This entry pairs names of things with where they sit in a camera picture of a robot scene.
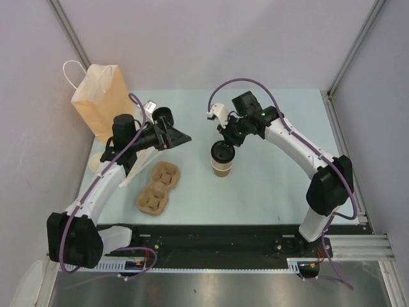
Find aluminium frame post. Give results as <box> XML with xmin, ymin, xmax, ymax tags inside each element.
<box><xmin>327</xmin><ymin>0</ymin><xmax>389</xmax><ymax>98</ymax></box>
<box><xmin>47</xmin><ymin>0</ymin><xmax>91</xmax><ymax>68</ymax></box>

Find brown pulp cup carrier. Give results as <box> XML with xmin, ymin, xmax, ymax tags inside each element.
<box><xmin>136</xmin><ymin>161</ymin><xmax>180</xmax><ymax>216</ymax></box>

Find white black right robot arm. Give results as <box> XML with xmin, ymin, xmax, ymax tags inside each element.
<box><xmin>207</xmin><ymin>91</ymin><xmax>353</xmax><ymax>256</ymax></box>

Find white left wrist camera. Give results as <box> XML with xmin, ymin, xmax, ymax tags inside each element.
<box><xmin>143</xmin><ymin>100</ymin><xmax>157</xmax><ymax>122</ymax></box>

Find brown paper coffee cup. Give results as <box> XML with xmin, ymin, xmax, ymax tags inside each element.
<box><xmin>211</xmin><ymin>158</ymin><xmax>233</xmax><ymax>178</ymax></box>

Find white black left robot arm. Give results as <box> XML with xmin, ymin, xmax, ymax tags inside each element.
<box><xmin>47</xmin><ymin>107</ymin><xmax>192</xmax><ymax>270</ymax></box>

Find black plastic cup lid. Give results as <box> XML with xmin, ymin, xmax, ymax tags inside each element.
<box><xmin>210</xmin><ymin>141</ymin><xmax>235</xmax><ymax>163</ymax></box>

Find white slotted cable duct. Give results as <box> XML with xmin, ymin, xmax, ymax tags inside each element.
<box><xmin>92</xmin><ymin>258</ymin><xmax>320</xmax><ymax>278</ymax></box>

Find stack of black cup lids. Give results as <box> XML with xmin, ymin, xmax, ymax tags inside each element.
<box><xmin>152</xmin><ymin>107</ymin><xmax>174</xmax><ymax>126</ymax></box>

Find right aluminium frame post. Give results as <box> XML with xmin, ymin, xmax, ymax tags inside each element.
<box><xmin>327</xmin><ymin>0</ymin><xmax>389</xmax><ymax>98</ymax></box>

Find left aluminium frame post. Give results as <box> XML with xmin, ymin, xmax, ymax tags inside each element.
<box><xmin>47</xmin><ymin>0</ymin><xmax>91</xmax><ymax>68</ymax></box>

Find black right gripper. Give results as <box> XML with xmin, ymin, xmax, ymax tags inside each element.
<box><xmin>217</xmin><ymin>114</ymin><xmax>249</xmax><ymax>148</ymax></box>

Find brown paper bag white handles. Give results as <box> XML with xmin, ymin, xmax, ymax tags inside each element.
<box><xmin>64</xmin><ymin>61</ymin><xmax>135</xmax><ymax>143</ymax></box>

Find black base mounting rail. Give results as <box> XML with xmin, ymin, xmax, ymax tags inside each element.
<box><xmin>95</xmin><ymin>224</ymin><xmax>333</xmax><ymax>270</ymax></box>

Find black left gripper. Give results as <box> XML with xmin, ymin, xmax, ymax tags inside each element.
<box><xmin>129</xmin><ymin>116</ymin><xmax>190</xmax><ymax>152</ymax></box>

